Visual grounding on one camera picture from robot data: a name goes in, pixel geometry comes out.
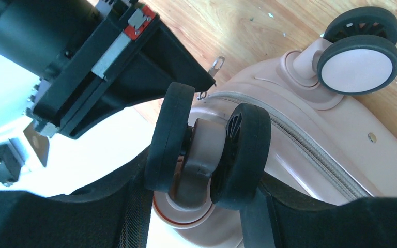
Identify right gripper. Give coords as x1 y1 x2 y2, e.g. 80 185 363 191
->
0 1 215 140

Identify pink hard-shell suitcase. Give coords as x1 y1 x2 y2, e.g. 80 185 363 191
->
145 6 397 247

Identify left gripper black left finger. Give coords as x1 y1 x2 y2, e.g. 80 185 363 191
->
0 150 153 247

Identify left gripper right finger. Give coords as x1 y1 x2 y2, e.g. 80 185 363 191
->
240 174 397 247

